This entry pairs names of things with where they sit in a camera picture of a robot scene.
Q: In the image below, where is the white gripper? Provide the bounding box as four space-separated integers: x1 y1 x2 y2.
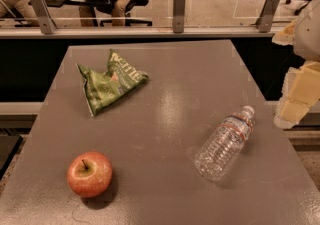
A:
272 0 320 129

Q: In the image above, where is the green jalapeno chip bag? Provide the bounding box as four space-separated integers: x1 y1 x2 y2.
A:
77 49 149 117

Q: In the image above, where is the clear plastic water bottle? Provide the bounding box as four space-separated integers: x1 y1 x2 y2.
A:
194 106 255 182

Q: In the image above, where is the red apple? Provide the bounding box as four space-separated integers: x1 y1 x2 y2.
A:
67 151 113 198

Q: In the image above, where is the right metal rail bracket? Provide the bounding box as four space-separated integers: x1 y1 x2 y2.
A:
256 0 280 33

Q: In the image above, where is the metal rail bracket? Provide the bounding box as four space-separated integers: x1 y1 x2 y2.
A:
30 0 56 34
256 0 280 33
172 0 186 33

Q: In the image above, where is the middle metal rail bracket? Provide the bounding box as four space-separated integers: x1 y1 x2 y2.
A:
172 0 186 33

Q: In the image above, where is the left metal rail bracket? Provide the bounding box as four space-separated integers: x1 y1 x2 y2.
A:
30 0 56 34

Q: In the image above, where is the metal guard rail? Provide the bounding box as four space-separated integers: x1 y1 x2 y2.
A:
0 25 284 39

